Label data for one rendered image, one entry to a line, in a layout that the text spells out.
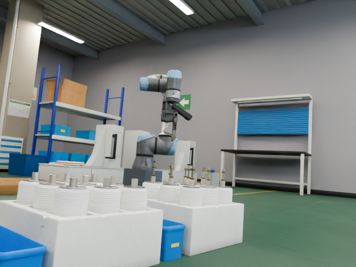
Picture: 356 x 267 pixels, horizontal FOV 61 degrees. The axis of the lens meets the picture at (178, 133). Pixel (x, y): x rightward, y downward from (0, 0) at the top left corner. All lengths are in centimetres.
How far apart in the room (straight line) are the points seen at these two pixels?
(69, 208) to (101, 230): 11
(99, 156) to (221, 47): 484
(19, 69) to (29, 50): 55
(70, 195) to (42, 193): 13
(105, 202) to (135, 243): 17
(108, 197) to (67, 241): 18
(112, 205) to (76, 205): 12
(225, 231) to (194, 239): 22
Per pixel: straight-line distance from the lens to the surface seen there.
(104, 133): 387
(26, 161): 574
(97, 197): 96
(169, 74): 158
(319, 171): 647
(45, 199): 100
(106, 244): 94
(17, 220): 105
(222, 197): 144
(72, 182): 92
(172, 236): 114
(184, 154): 529
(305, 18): 730
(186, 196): 126
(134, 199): 103
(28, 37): 817
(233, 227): 146
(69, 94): 673
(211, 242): 133
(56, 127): 646
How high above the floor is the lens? 33
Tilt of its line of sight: 6 degrees up
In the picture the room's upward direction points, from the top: 4 degrees clockwise
